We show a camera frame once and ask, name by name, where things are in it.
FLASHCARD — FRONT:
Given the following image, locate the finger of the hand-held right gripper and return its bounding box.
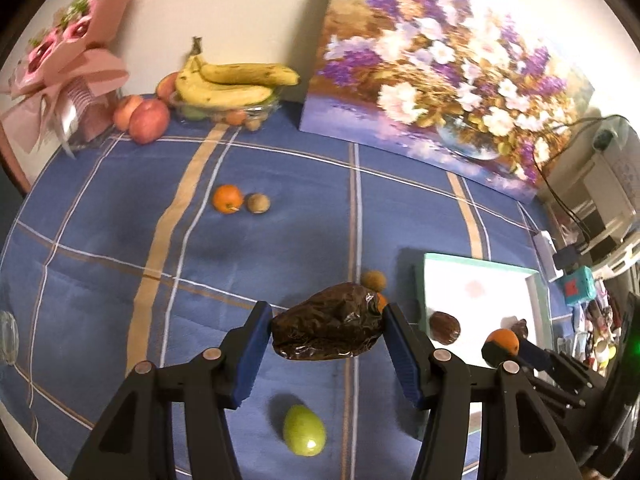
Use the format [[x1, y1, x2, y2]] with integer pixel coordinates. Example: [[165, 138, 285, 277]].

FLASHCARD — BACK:
[[481, 339, 601, 413], [517, 340, 607, 397]]

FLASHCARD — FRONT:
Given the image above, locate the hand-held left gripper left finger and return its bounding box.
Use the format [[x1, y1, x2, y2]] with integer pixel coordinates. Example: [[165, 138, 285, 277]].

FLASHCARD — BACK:
[[70, 301, 273, 480]]

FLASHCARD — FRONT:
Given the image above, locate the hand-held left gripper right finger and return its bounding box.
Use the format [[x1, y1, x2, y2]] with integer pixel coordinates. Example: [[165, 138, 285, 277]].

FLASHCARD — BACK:
[[382, 302, 583, 480]]

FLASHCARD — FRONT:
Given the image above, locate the white tray with teal rim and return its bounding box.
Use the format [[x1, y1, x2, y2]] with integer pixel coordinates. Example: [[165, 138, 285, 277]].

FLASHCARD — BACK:
[[412, 252, 555, 466]]

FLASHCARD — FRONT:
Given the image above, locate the brown date packet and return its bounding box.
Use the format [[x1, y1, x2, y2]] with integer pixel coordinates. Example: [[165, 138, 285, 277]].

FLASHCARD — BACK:
[[270, 282, 388, 361]]

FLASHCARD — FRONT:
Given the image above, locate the large orange tangerine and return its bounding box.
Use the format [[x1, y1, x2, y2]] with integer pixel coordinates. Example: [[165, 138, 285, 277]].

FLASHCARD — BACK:
[[212, 185, 244, 215]]

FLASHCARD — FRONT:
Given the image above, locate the brown wrinkled date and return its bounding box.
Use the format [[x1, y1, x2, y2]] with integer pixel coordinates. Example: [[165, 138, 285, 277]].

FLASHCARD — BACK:
[[429, 311, 461, 345]]

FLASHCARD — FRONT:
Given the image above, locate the pile of small trinkets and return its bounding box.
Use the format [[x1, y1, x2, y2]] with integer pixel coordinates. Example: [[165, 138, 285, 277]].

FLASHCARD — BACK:
[[570, 280, 626, 376]]

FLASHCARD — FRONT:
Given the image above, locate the teal box with red label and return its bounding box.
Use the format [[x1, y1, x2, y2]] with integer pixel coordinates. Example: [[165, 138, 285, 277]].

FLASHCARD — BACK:
[[562, 266, 598, 306]]

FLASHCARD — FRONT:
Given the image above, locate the white power strip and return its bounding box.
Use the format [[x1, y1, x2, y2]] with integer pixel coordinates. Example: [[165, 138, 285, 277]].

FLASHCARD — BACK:
[[532, 231, 563, 281]]

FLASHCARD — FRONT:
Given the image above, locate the black power adapter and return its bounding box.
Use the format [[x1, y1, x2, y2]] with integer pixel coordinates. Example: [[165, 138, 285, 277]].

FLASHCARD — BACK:
[[555, 245, 583, 268]]

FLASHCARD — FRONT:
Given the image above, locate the blue plaid tablecloth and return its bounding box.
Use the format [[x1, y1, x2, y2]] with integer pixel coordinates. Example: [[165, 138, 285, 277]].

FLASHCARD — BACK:
[[0, 92, 566, 480]]

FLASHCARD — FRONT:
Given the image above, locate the white printer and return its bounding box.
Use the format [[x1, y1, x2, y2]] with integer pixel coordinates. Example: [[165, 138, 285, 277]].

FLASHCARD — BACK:
[[542, 125, 640, 266]]

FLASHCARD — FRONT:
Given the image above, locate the clear glass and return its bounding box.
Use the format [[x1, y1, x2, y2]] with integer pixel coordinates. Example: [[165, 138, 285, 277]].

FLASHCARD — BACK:
[[0, 310, 20, 366]]

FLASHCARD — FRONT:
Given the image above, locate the clear plastic fruit container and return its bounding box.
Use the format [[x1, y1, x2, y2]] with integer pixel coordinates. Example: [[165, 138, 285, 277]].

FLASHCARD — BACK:
[[170, 87, 282, 127]]

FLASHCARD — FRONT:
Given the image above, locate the large red apple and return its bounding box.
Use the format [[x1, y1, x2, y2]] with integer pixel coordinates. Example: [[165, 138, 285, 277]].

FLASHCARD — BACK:
[[129, 99, 172, 146]]

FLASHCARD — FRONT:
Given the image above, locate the yellow banana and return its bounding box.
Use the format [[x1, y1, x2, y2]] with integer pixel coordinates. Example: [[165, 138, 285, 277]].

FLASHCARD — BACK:
[[199, 61, 301, 87], [175, 37, 274, 109]]

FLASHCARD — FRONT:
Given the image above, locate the pale red apple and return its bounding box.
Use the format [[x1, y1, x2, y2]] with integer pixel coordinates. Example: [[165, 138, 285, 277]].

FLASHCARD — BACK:
[[112, 95, 146, 133], [156, 72, 181, 103]]

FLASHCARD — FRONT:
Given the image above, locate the flower painting canvas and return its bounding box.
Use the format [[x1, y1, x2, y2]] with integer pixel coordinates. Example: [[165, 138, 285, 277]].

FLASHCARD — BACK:
[[300, 0, 598, 206]]

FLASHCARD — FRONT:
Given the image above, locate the brown wooden chair back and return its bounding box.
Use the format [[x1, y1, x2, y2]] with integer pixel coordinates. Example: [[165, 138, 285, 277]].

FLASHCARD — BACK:
[[0, 122, 32, 196]]

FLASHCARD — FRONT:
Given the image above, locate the pink wrapped flower bouquet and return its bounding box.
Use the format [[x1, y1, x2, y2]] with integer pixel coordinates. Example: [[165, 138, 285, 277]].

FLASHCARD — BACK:
[[0, 0, 151, 161]]

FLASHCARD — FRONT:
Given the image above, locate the black cable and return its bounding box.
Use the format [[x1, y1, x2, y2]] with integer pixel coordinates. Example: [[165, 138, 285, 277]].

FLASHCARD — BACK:
[[531, 114, 632, 256]]

